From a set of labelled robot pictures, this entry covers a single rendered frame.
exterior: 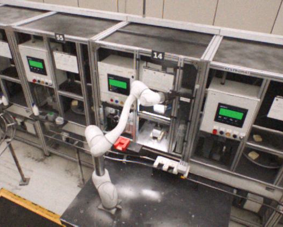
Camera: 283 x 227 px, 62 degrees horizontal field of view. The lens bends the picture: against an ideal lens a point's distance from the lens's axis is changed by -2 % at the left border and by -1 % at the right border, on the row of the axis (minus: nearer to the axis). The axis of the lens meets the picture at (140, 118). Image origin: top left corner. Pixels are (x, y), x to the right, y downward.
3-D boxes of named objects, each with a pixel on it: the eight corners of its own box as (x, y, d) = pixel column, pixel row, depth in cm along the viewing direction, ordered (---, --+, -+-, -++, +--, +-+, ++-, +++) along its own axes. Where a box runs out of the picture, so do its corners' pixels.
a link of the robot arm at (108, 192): (105, 211, 227) (103, 197, 214) (98, 196, 240) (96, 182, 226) (120, 204, 233) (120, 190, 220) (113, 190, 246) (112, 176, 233)
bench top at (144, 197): (59, 220, 228) (58, 218, 225) (112, 150, 306) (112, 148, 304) (217, 296, 182) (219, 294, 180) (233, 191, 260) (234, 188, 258)
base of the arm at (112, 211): (117, 217, 228) (117, 213, 225) (97, 208, 235) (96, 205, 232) (125, 201, 242) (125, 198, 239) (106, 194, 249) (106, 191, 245)
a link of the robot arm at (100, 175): (98, 195, 239) (91, 180, 254) (113, 189, 245) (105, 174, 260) (87, 139, 192) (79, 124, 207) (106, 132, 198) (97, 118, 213)
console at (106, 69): (99, 101, 263) (95, 62, 235) (112, 89, 284) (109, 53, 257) (134, 111, 250) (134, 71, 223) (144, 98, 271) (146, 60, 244)
